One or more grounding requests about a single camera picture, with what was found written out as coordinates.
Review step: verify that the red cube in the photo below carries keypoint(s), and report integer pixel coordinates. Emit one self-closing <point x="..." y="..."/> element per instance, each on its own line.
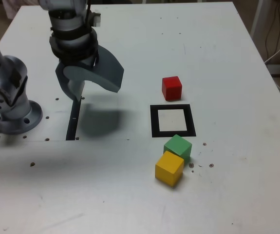
<point x="171" y="89"/>

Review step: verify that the green cube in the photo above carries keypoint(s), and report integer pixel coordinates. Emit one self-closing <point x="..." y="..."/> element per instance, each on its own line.
<point x="178" y="145"/>

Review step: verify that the black tape square outline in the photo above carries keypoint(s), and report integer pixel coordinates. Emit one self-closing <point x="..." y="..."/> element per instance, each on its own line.
<point x="154" y="122"/>

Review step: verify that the black tape strip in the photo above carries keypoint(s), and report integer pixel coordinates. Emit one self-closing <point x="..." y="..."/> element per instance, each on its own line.
<point x="71" y="124"/>

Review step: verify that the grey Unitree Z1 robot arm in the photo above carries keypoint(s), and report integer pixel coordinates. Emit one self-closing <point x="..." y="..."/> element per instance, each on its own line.
<point x="8" y="73"/>

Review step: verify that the white metal post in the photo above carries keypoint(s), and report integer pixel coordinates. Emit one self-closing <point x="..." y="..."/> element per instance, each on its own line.
<point x="257" y="17"/>

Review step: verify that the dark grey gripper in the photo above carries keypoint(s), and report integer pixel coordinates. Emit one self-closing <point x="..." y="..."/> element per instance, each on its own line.
<point x="86" y="63"/>

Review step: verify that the yellow cube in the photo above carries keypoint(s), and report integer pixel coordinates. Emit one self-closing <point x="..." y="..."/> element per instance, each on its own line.
<point x="167" y="170"/>

